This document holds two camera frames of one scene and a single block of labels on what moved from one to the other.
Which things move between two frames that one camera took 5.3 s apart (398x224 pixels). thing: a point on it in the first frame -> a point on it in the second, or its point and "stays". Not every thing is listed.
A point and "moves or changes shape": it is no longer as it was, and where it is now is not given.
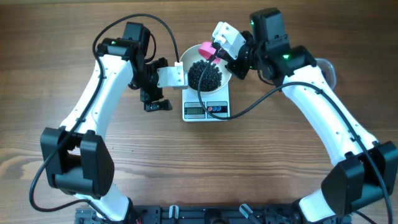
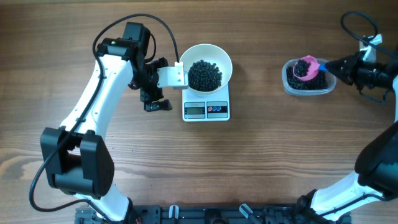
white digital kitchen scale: [217, 104] stays
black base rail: [208, 214] stays
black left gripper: [157, 94] stays
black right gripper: [234, 66] -> [347, 73]
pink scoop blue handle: [206, 50] moves or changes shape
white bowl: [191, 54] stays
